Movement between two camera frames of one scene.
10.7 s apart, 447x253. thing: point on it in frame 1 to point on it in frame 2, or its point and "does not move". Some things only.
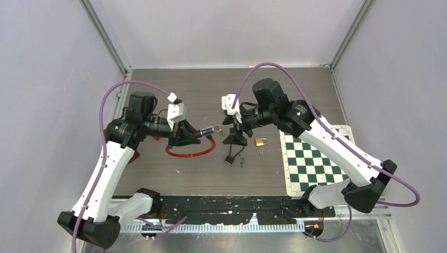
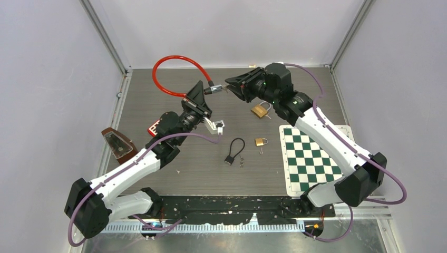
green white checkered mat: (304, 165) does not move
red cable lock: (208, 131) to (211, 89)
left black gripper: (183, 134) to (196, 95)
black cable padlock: (229, 159) does not move
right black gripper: (235, 138) to (244, 93)
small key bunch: (242, 159) does not move
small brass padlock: (259, 142) does not move
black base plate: (226, 210) does not move
